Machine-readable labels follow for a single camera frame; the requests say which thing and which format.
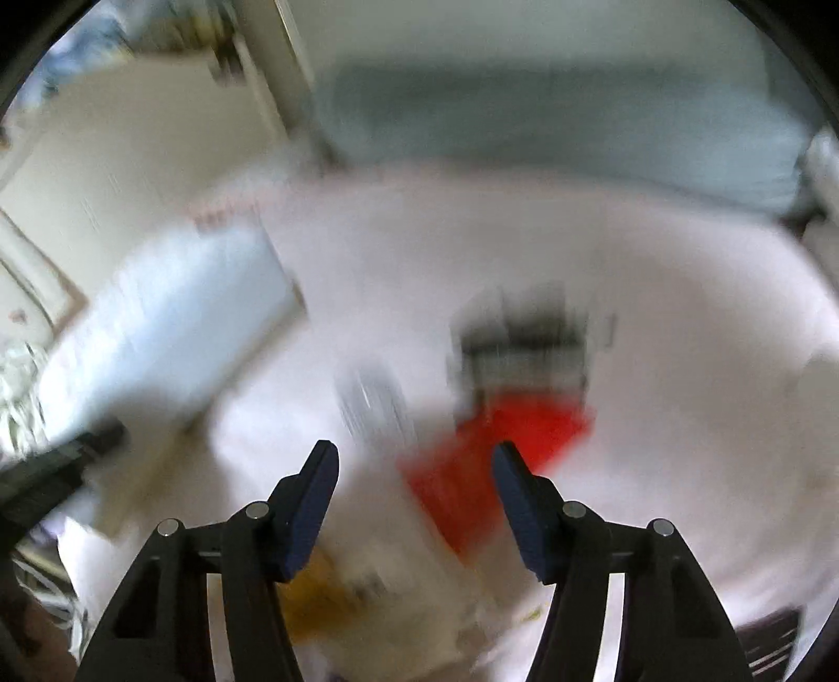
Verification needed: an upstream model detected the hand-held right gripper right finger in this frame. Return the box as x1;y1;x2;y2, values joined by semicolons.
493;441;752;682

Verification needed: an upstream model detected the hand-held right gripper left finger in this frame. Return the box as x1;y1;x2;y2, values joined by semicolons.
77;441;340;682

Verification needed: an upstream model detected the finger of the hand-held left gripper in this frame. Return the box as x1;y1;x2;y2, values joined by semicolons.
62;420;128;470

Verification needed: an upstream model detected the red snack packet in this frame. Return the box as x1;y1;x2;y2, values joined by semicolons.
400;397;597;558

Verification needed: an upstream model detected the clear plastic bottle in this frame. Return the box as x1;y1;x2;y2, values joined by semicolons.
333;366;413;455

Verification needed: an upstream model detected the white storage box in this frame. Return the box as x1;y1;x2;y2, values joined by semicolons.
36;219;310;450

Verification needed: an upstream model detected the yellow snack packet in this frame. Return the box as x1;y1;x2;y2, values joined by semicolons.
275;547;374;647

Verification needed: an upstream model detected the green white patterned cloth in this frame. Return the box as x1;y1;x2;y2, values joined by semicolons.
0;341;57;463

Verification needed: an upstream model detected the black and grey object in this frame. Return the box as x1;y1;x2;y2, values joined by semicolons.
447;285;594;411

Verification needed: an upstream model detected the pink bed sheet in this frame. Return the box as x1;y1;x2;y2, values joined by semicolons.
62;167;839;682

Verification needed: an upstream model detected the dark striped object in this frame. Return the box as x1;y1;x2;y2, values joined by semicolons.
733;609;806;680

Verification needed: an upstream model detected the cream cabinet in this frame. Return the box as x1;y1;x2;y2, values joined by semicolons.
0;51;293;332

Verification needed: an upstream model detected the grey blanket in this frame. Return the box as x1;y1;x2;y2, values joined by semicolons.
313;58;822;220

